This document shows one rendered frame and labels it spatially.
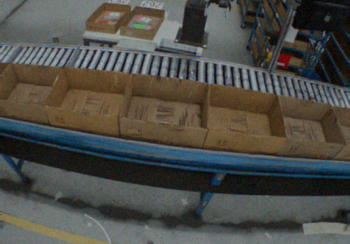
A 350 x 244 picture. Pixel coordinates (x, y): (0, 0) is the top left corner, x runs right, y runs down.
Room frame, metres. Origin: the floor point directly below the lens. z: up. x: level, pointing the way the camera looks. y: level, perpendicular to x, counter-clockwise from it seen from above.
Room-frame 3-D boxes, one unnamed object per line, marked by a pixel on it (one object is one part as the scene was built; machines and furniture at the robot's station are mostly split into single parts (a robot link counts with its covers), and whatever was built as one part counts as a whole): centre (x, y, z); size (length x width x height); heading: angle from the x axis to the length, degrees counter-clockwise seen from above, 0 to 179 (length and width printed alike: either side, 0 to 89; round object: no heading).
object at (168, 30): (1.98, 0.34, 0.74); 1.00 x 0.58 x 0.03; 86
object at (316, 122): (0.87, -0.74, 0.97); 0.39 x 0.29 x 0.17; 91
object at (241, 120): (0.86, -0.35, 0.96); 0.39 x 0.29 x 0.17; 91
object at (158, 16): (1.93, 0.38, 0.80); 0.38 x 0.28 x 0.10; 174
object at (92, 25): (1.97, 0.70, 0.80); 0.38 x 0.28 x 0.10; 174
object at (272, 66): (1.60, -0.68, 1.11); 0.12 x 0.05 x 0.88; 91
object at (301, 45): (2.26, -1.03, 0.79); 0.40 x 0.30 x 0.10; 3
